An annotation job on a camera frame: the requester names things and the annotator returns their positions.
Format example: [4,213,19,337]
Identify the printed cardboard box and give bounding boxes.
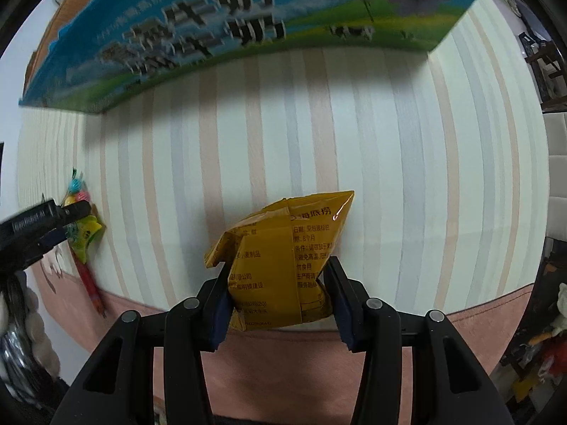
[18,0,494,115]

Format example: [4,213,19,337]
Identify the striped bed sheet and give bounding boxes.
[17,0,551,322]

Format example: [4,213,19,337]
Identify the colourful candy bundle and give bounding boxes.
[64,167,92,208]

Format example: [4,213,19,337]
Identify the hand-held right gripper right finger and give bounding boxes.
[325,256,517,425]

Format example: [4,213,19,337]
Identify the pink blanket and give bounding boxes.
[34,268,538,425]

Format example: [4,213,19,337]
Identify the dark wooden chair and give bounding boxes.
[517,30,567,112]

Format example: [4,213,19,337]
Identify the yellow snack packet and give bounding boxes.
[204,190,356,332]

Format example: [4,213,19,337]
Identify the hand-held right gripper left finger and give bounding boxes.
[51,263,234,425]

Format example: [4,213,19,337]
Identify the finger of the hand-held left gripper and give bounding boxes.
[53,200,92,227]
[41,226,75,251]

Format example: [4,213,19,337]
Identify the red snack box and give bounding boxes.
[72,250,108,318]

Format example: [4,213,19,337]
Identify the green yellow candy packet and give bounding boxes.
[66,215,107,263]

